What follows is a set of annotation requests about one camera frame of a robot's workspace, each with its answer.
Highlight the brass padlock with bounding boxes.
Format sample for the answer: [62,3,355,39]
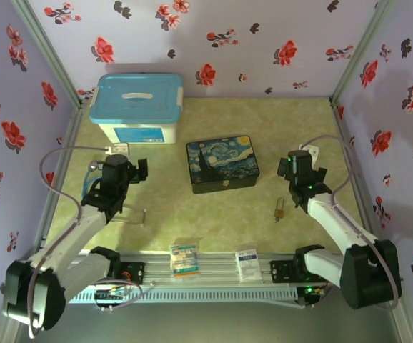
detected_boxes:
[273,197,287,219]

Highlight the starry night painted box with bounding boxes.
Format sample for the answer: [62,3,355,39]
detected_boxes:
[186,134,261,196]

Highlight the clear plastic container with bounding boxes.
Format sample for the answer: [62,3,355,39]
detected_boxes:
[119,202,148,229]

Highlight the white storage box blue lid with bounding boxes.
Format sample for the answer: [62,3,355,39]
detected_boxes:
[89,73,186,145]

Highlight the yellow green packet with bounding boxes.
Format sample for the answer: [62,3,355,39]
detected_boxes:
[169,244,201,277]

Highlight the white blue packet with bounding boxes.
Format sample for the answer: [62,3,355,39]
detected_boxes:
[234,247,264,284]

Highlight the left controller board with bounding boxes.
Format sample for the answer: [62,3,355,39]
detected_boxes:
[94,288,126,309]

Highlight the controller board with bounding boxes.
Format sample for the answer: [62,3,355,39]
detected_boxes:
[94,288,126,309]
[297,284,328,309]

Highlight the right controller board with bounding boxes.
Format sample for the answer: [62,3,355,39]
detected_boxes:
[297,284,328,309]

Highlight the grey metal panel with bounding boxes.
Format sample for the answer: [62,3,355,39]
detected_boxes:
[11,299,402,343]

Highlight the aluminium frame rail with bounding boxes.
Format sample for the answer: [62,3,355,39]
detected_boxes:
[39,103,86,251]
[329,99,377,233]

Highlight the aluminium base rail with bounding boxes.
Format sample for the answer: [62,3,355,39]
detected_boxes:
[79,251,332,287]

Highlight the white slotted cable duct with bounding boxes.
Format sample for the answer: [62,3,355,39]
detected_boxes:
[69,287,297,305]

